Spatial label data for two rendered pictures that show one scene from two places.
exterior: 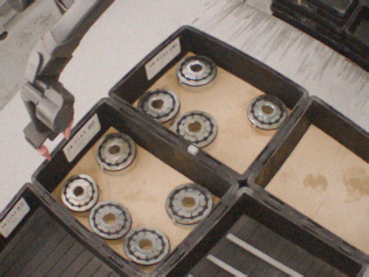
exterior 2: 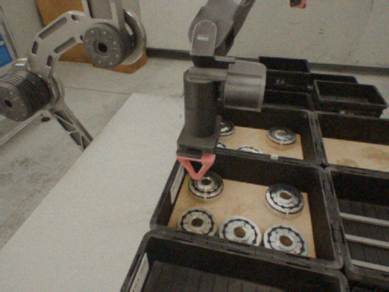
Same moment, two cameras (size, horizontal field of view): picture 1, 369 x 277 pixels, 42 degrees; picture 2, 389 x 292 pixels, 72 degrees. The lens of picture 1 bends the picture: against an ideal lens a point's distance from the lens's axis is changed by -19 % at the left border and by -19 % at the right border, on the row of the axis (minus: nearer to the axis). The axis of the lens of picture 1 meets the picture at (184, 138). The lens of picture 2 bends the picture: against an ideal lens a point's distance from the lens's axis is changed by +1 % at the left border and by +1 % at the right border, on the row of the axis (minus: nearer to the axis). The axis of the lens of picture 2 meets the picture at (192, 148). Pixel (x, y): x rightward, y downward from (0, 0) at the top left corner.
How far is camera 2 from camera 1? 79 cm
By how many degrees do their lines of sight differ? 28
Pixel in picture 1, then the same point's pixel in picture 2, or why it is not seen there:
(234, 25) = not seen: hidden behind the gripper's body
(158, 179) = (245, 192)
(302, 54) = not seen: hidden behind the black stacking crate
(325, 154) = (335, 147)
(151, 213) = (260, 217)
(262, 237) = (349, 207)
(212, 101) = (241, 142)
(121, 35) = (137, 133)
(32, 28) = (11, 169)
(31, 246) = not seen: outside the picture
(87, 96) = (135, 172)
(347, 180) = (368, 156)
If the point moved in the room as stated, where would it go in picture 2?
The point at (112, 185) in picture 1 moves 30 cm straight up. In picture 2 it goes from (216, 209) to (224, 118)
